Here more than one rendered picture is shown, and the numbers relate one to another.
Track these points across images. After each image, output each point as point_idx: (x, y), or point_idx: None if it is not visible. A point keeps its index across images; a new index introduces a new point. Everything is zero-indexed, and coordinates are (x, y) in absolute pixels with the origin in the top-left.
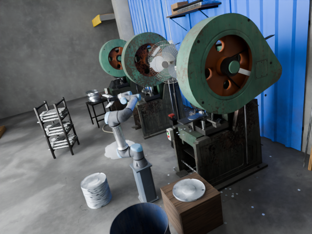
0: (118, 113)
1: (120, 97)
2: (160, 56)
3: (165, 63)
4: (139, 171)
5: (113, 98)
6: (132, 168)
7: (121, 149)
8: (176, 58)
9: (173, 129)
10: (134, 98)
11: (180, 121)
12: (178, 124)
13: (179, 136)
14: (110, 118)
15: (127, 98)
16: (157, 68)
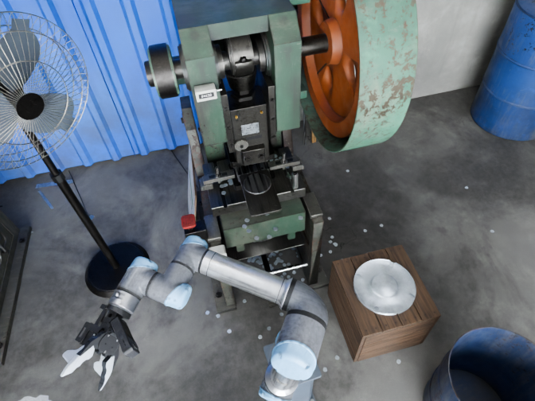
0: (318, 316)
1: (134, 306)
2: (1, 87)
3: (29, 102)
4: (318, 367)
5: (127, 332)
6: (298, 385)
7: (297, 383)
8: (189, 65)
9: (220, 242)
10: (216, 255)
11: (262, 210)
12: (211, 225)
13: (228, 246)
14: (318, 350)
15: (185, 277)
16: None
